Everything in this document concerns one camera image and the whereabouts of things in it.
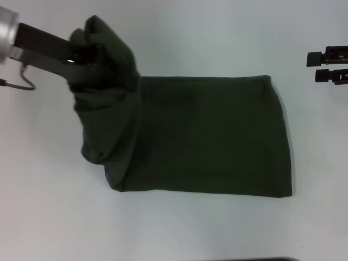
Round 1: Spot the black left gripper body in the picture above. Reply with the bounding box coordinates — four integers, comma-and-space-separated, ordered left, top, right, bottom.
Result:
13, 22, 74, 79

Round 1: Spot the dark green FREE! t-shirt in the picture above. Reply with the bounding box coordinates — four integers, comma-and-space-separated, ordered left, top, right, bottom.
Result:
66, 15, 294, 199

